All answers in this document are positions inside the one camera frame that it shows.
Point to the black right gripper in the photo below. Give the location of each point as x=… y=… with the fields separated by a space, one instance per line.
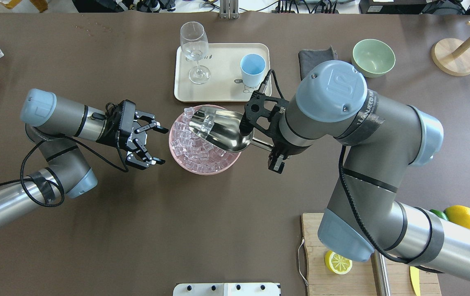
x=281 y=147

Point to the clear wine glass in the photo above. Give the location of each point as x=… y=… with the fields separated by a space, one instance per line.
x=194 y=45

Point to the grey folded cloth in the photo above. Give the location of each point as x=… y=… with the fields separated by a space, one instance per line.
x=310 y=58

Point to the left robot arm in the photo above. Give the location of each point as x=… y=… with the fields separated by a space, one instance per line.
x=55 y=168

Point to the light blue cup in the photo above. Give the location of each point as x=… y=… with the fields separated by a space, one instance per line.
x=252 y=69

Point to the pink bowl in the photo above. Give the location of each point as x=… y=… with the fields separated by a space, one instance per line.
x=185 y=162

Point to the steel muddler black tip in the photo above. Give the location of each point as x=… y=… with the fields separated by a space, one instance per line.
x=381 y=274

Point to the clear ice cubes pile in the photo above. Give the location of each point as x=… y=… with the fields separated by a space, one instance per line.
x=196 y=152

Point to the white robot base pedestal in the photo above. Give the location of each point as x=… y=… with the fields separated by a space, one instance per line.
x=228 y=289

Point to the ice cube in scoop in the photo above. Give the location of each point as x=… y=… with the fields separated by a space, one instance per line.
x=206 y=126

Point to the green lime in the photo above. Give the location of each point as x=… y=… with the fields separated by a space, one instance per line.
x=440 y=214

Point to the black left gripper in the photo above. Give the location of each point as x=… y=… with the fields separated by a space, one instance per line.
x=109 y=137

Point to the bamboo cutting board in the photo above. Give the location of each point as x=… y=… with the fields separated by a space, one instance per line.
x=360 y=281

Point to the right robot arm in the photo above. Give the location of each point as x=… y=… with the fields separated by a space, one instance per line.
x=380 y=139

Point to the cream serving tray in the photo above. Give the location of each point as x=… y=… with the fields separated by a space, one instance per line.
x=225 y=83

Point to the stainless steel ice scoop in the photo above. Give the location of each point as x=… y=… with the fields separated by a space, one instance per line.
x=225 y=133

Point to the yellow plastic knife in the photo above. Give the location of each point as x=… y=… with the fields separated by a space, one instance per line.
x=415 y=280

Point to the yellow lemon upper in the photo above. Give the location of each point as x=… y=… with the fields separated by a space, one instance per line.
x=459 y=215

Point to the pale green bowl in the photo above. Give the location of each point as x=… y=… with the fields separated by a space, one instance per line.
x=373 y=58

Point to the half lemon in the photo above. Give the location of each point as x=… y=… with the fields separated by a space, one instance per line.
x=337 y=264

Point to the wooden mug tree stand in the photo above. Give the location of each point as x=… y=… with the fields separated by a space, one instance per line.
x=452 y=56

